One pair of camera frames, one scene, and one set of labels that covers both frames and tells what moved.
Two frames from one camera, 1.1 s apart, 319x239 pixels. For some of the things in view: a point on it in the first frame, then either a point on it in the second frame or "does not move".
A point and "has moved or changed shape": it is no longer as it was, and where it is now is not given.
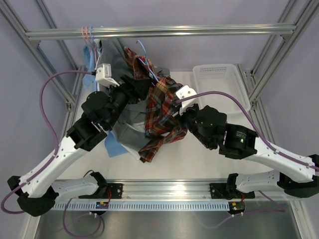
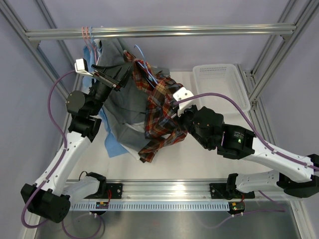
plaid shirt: [163, 122] does not move
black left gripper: [138, 89] → [118, 75]
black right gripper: [183, 115] does not move
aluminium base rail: [164, 189] does not move
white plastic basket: [224, 77] does not move
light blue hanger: [146, 62] has moved or changed shape
